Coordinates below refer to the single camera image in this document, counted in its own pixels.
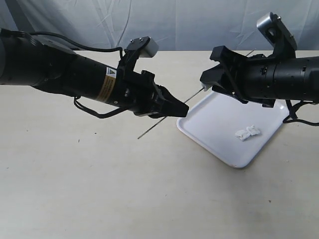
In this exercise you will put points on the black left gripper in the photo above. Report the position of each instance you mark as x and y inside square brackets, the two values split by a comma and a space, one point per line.
[138, 93]

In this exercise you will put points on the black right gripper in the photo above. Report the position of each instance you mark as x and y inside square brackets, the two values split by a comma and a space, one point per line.
[243, 78]

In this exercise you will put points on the white marshmallow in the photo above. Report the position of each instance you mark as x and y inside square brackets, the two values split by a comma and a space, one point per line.
[242, 135]
[205, 87]
[253, 130]

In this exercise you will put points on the thin metal skewer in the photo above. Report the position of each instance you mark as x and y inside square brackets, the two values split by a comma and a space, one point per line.
[186, 101]

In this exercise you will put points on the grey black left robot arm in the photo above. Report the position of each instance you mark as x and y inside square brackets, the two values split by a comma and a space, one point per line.
[27, 59]

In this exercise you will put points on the grey-blue backdrop curtain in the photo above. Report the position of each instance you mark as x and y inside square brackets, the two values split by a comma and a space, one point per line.
[173, 24]

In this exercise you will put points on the white plastic tray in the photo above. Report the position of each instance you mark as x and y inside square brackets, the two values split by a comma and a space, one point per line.
[213, 122]

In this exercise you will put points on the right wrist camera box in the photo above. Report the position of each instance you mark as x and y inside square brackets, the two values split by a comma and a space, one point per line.
[275, 32]

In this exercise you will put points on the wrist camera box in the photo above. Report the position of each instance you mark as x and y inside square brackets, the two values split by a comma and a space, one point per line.
[145, 47]
[275, 32]

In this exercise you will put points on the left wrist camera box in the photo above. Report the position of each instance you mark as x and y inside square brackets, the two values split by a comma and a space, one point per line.
[145, 47]

